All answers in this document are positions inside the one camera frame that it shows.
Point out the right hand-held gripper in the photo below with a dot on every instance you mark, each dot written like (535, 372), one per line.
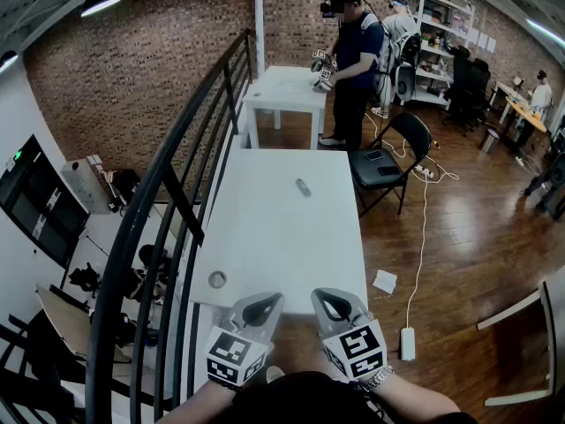
(357, 351)

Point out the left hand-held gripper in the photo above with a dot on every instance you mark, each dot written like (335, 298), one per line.
(236, 353)

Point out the small grey object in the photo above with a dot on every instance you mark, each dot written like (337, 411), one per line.
(303, 187)

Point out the person's right forearm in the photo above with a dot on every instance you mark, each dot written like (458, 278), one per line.
(410, 398)

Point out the person's left forearm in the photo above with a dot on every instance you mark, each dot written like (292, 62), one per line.
(198, 402)

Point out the white sheet of paper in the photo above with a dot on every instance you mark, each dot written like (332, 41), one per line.
(385, 282)

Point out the person's light shoe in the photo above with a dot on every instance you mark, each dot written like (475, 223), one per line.
(273, 373)

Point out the white power adapter box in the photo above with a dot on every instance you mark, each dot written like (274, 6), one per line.
(407, 343)

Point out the silver metal wristwatch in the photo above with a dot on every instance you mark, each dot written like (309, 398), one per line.
(375, 380)

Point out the person's black shirt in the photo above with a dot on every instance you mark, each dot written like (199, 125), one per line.
(300, 400)

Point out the black metal railing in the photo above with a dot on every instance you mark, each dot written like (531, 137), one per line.
(145, 219)

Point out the black smartphone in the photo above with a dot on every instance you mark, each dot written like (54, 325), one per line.
(373, 155)
(388, 170)

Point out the black folding chair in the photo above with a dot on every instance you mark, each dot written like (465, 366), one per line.
(379, 166)

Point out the white power strip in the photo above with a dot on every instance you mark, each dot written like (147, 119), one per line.
(424, 171)

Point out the wooden board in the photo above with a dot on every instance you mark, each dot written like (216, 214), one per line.
(66, 320)

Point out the white metal cabinet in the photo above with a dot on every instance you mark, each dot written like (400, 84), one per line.
(86, 188)

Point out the white table with legs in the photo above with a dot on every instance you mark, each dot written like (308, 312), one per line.
(287, 93)

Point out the metal waste bin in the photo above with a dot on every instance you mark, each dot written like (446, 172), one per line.
(490, 140)

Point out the white round fan appliance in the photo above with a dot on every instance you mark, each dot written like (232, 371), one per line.
(404, 84)

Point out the black framed window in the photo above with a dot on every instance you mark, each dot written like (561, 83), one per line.
(39, 210)

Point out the black equipment stand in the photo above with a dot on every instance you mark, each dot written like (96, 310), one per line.
(554, 183)

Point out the black office chair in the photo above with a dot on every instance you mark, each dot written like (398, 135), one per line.
(459, 86)
(479, 91)

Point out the round wooden desk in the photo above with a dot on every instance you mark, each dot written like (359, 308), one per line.
(525, 117)

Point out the green exit sign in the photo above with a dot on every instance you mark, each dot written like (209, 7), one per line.
(16, 155)

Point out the white shelving unit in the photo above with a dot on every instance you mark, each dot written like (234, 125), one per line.
(441, 38)

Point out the white pillar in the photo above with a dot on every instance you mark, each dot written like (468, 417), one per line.
(258, 20)

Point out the black pendant lamp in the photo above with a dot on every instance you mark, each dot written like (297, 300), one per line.
(6, 60)
(100, 2)

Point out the ceiling light strip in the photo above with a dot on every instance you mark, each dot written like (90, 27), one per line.
(547, 31)

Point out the white table frame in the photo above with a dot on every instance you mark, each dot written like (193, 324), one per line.
(549, 325)

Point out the white papers on wall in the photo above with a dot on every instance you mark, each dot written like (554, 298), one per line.
(481, 39)

